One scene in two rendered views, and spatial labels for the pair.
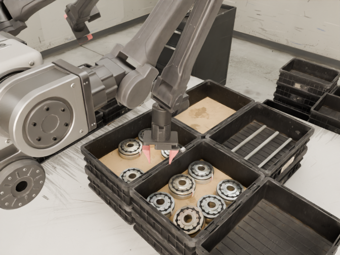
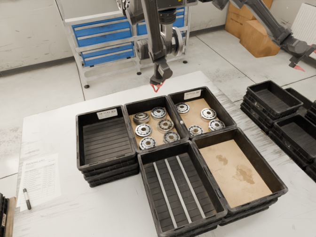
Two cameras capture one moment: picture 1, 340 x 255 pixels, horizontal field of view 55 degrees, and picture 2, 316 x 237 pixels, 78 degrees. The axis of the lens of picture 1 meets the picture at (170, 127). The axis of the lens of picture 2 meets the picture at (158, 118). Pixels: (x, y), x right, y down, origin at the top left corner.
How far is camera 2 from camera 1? 1.44 m
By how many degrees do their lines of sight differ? 80
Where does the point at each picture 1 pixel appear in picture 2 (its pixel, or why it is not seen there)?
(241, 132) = (203, 192)
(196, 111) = (247, 173)
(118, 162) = (200, 109)
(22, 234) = (183, 87)
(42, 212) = not seen: hidden behind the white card
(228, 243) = (123, 130)
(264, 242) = (112, 145)
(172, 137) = (155, 79)
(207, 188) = (158, 138)
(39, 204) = not seen: hidden behind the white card
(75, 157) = (228, 109)
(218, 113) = (239, 190)
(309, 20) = not seen: outside the picture
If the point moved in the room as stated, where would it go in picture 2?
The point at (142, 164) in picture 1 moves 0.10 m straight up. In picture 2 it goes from (193, 118) to (195, 107)
